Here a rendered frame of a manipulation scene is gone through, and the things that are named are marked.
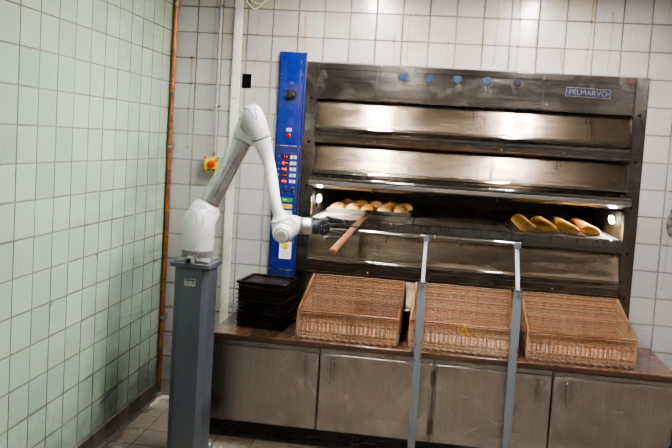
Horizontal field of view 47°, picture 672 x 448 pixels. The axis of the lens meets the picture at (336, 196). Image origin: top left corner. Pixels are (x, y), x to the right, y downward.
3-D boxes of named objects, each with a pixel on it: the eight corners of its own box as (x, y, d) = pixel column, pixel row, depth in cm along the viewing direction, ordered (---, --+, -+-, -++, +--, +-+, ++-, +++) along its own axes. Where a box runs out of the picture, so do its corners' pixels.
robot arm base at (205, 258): (170, 263, 375) (170, 251, 375) (186, 256, 397) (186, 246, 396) (205, 266, 372) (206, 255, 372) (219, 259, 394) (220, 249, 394)
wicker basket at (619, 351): (514, 336, 443) (518, 289, 441) (615, 346, 436) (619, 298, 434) (523, 359, 395) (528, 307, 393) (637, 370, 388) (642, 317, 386)
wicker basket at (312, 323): (309, 317, 459) (312, 272, 457) (403, 326, 451) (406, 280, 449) (293, 337, 411) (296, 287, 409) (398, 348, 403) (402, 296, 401)
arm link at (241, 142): (176, 235, 393) (175, 229, 415) (204, 249, 397) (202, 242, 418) (246, 103, 395) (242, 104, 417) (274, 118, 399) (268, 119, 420)
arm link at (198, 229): (181, 251, 376) (183, 207, 375) (180, 246, 394) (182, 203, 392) (214, 252, 380) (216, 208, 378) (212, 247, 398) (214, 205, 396)
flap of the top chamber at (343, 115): (315, 130, 452) (319, 98, 457) (630, 149, 429) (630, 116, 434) (314, 127, 448) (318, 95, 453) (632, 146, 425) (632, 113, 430)
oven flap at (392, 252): (307, 260, 458) (311, 228, 463) (617, 286, 435) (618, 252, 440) (306, 259, 454) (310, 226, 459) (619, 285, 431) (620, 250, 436)
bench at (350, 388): (231, 402, 471) (236, 310, 466) (640, 447, 439) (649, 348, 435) (203, 437, 415) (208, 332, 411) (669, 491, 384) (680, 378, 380)
